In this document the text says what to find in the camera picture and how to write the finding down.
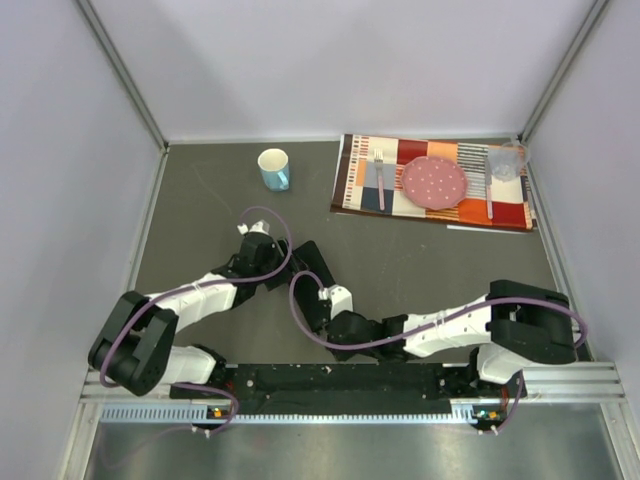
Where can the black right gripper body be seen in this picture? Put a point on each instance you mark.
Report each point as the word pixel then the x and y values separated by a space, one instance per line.
pixel 345 355

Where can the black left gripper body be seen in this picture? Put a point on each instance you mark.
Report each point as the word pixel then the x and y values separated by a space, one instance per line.
pixel 275 258

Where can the black zip tool case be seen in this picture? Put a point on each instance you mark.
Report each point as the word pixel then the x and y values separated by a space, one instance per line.
pixel 312 280

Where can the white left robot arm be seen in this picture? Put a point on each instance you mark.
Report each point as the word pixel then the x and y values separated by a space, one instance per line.
pixel 135 348

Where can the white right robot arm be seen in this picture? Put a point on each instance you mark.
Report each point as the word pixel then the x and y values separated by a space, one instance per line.
pixel 510 328

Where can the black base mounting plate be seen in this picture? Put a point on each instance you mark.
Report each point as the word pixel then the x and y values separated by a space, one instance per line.
pixel 334 389

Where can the blue ceramic mug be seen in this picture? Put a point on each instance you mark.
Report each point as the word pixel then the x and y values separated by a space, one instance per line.
pixel 274 167

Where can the pink polka dot plate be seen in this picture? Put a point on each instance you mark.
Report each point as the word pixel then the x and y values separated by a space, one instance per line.
pixel 434 183

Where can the colourful patterned placemat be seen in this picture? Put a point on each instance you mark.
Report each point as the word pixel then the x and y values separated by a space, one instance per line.
pixel 355 186

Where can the clear plastic cup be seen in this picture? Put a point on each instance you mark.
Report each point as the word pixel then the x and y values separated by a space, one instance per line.
pixel 508 160

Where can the grey slotted cable duct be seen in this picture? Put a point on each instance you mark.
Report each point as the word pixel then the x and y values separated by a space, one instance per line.
pixel 206 415

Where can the pink handled fork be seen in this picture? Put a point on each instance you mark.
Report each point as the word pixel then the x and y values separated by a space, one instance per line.
pixel 379 166

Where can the pink handled knife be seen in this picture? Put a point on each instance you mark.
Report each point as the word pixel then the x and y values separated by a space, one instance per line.
pixel 488 190

